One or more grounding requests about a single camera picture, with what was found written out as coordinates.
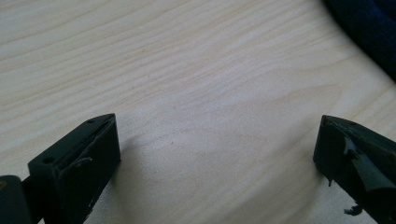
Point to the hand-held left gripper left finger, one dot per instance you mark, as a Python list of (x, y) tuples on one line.
[(81, 165)]

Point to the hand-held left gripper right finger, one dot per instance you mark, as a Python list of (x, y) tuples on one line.
[(348, 155)]

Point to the dark blue cloth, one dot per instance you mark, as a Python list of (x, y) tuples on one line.
[(370, 28)]

